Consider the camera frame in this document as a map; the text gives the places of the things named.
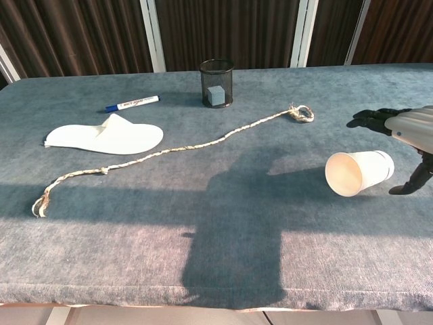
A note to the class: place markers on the white paper cup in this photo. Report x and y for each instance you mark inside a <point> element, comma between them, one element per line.
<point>358,172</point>

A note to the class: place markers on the blue whiteboard marker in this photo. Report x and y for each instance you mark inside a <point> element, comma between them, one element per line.
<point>132,103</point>

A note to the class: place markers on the grey foam cube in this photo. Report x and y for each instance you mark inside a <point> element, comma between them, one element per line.
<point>215,95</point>

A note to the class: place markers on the black mesh pen holder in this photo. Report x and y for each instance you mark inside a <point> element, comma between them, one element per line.
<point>216,84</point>

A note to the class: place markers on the blue-grey table cloth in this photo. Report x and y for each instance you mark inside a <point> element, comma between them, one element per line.
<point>216,189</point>

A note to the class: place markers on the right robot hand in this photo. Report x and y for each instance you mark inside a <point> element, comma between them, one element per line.
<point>402,127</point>

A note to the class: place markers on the white disposable slipper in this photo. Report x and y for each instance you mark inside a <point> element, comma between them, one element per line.
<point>108,137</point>

